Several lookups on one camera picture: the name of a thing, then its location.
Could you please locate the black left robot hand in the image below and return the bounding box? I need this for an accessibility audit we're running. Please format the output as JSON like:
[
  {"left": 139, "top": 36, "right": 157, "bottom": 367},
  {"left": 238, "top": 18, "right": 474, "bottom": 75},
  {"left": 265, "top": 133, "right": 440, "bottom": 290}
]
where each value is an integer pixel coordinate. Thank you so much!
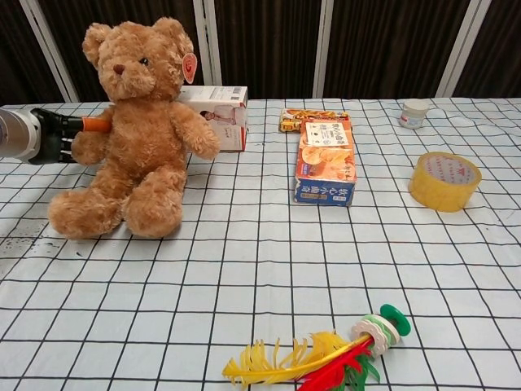
[{"left": 30, "top": 107, "right": 112, "bottom": 165}]

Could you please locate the brown plush teddy bear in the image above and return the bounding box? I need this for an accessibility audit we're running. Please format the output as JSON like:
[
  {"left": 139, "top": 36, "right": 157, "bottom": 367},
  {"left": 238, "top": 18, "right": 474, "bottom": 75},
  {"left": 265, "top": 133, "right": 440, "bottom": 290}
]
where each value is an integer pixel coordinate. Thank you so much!
[{"left": 47, "top": 16, "right": 221, "bottom": 240}]

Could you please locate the white and red carton box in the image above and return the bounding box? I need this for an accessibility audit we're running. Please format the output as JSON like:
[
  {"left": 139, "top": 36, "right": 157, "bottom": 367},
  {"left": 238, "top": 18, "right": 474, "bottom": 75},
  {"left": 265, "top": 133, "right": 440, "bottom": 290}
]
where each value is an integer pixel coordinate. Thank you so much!
[{"left": 178, "top": 85, "right": 249, "bottom": 153}]

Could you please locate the yellow and red flat box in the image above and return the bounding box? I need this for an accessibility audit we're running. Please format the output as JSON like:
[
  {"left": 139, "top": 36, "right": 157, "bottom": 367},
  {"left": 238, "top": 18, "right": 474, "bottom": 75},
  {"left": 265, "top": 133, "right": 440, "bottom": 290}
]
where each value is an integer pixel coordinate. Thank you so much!
[{"left": 278, "top": 108, "right": 351, "bottom": 134}]

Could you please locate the white checkered tablecloth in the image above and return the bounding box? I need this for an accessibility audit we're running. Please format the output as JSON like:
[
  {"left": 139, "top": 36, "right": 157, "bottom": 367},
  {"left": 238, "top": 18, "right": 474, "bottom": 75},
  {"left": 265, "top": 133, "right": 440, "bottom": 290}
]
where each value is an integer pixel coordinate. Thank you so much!
[{"left": 0, "top": 97, "right": 521, "bottom": 391}]

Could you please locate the orange and blue snack box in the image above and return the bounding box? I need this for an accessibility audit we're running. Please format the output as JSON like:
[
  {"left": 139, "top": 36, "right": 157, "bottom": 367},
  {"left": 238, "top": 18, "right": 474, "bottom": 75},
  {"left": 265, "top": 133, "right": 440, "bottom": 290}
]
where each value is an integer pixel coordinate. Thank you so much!
[{"left": 292, "top": 118, "right": 359, "bottom": 209}]

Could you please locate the feather shuttlecock with plastic discs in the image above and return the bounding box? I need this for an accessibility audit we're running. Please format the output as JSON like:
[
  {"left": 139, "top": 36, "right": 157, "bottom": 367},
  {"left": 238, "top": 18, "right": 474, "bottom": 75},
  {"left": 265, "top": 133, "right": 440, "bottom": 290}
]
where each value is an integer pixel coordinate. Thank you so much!
[{"left": 221, "top": 303, "right": 412, "bottom": 391}]

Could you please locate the small white plastic jar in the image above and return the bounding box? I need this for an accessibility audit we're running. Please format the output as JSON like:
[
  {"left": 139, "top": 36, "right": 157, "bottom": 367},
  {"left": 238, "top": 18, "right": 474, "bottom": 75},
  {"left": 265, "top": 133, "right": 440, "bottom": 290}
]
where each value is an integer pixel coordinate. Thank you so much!
[{"left": 399, "top": 99, "right": 431, "bottom": 130}]

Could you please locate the yellow packing tape roll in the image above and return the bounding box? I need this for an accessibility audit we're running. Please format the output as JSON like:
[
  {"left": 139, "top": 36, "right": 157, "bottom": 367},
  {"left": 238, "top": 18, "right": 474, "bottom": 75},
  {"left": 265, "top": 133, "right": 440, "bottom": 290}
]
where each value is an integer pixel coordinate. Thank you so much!
[{"left": 408, "top": 151, "right": 483, "bottom": 213}]

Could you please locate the white folding screen frame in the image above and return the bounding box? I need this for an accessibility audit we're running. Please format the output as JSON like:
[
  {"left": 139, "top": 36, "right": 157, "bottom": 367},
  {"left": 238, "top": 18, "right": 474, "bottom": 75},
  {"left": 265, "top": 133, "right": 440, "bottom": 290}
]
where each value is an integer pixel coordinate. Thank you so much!
[{"left": 18, "top": 0, "right": 504, "bottom": 103}]

